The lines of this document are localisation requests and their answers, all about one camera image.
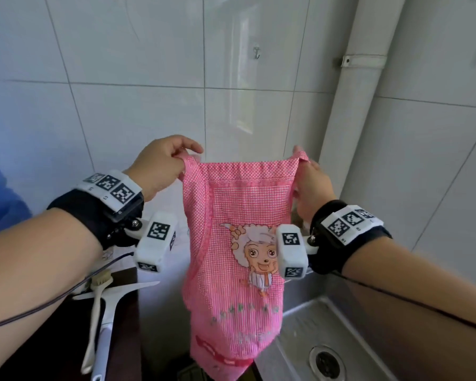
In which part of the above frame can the black left wrist strap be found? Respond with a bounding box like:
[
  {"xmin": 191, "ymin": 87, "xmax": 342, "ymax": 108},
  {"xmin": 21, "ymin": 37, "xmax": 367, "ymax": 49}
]
[{"xmin": 47, "ymin": 182, "xmax": 145, "ymax": 251}]

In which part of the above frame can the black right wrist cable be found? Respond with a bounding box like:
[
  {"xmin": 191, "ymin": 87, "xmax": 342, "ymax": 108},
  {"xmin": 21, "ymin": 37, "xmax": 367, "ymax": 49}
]
[{"xmin": 331, "ymin": 270, "xmax": 476, "ymax": 337}]

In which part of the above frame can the black wrist strap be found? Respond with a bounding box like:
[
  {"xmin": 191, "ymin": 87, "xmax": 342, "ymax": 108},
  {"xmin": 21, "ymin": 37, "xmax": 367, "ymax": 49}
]
[
  {"xmin": 306, "ymin": 199, "xmax": 393, "ymax": 275},
  {"xmin": 47, "ymin": 182, "xmax": 145, "ymax": 251}
]

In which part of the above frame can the metal sink drain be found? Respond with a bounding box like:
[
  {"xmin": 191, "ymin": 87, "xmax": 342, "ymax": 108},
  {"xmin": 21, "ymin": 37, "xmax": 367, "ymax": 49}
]
[{"xmin": 308, "ymin": 344, "xmax": 348, "ymax": 381}]

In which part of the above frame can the white window squeegee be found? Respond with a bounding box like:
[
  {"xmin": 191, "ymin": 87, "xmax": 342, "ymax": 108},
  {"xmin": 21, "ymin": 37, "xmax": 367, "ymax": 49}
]
[{"xmin": 72, "ymin": 280, "xmax": 161, "ymax": 381}]

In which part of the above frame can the blue cloth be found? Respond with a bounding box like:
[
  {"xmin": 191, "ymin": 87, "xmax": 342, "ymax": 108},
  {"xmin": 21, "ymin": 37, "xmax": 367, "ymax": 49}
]
[{"xmin": 0, "ymin": 129, "xmax": 33, "ymax": 238}]

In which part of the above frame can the white long-handled brush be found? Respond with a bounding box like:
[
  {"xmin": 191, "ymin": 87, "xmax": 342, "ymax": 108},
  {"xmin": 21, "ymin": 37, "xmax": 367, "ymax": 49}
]
[{"xmin": 80, "ymin": 269, "xmax": 114, "ymax": 376}]

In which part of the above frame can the white pipe clamp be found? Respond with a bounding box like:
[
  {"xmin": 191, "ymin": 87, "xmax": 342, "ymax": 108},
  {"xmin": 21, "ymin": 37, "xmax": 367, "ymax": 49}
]
[{"xmin": 333, "ymin": 54, "xmax": 388, "ymax": 69}]

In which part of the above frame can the person's left forearm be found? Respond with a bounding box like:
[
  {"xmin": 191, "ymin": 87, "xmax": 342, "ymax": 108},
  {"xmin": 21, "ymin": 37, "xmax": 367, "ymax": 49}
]
[{"xmin": 0, "ymin": 207, "xmax": 104, "ymax": 334}]

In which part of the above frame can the pink checked cartoon vest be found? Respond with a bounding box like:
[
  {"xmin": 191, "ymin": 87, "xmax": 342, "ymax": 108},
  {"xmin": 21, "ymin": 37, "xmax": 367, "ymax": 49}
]
[{"xmin": 178, "ymin": 151, "xmax": 311, "ymax": 381}]

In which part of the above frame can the black right wrist strap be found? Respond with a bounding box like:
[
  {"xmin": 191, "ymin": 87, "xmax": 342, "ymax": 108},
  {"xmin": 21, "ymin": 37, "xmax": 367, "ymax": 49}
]
[{"xmin": 306, "ymin": 199, "xmax": 393, "ymax": 275}]

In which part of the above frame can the stainless steel sink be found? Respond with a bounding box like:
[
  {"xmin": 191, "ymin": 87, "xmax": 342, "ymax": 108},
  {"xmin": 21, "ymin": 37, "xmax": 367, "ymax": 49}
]
[{"xmin": 253, "ymin": 295, "xmax": 400, "ymax": 381}]

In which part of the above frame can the white drain pipe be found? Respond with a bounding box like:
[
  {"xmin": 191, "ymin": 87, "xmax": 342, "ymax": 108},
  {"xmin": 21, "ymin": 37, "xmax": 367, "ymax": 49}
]
[{"xmin": 318, "ymin": 0, "xmax": 408, "ymax": 205}]

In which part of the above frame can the person's left hand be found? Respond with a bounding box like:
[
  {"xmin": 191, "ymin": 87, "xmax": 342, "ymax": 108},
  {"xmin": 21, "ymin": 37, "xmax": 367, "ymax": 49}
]
[{"xmin": 125, "ymin": 135, "xmax": 204, "ymax": 203}]

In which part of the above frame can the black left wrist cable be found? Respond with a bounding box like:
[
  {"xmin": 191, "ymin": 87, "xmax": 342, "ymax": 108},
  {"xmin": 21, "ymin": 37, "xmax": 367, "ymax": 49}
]
[{"xmin": 0, "ymin": 251, "xmax": 136, "ymax": 333}]

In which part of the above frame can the white left marker wristband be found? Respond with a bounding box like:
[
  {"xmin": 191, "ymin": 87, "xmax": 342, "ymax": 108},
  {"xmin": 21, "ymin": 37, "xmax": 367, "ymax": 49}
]
[{"xmin": 73, "ymin": 170, "xmax": 144, "ymax": 207}]

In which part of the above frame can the person's right hand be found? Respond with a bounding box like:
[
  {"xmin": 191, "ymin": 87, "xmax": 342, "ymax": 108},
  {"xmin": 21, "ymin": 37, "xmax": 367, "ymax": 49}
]
[{"xmin": 291, "ymin": 145, "xmax": 338, "ymax": 227}]

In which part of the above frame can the person's right forearm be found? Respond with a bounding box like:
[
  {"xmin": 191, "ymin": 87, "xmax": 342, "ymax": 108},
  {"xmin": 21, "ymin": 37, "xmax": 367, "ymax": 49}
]
[{"xmin": 339, "ymin": 235, "xmax": 476, "ymax": 381}]

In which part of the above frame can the white right marker wristband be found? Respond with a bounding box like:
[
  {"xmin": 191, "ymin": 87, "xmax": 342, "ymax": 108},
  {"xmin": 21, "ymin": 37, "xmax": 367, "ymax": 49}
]
[{"xmin": 320, "ymin": 205, "xmax": 385, "ymax": 246}]

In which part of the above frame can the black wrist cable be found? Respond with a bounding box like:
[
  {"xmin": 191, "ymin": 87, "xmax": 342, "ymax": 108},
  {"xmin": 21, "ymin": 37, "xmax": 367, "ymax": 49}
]
[
  {"xmin": 0, "ymin": 251, "xmax": 136, "ymax": 333},
  {"xmin": 331, "ymin": 270, "xmax": 476, "ymax": 337}
]

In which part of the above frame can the white marker wristband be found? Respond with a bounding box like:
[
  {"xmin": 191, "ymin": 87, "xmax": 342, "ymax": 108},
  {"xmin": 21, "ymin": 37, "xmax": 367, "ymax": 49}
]
[
  {"xmin": 73, "ymin": 170, "xmax": 144, "ymax": 207},
  {"xmin": 320, "ymin": 205, "xmax": 385, "ymax": 246}
]

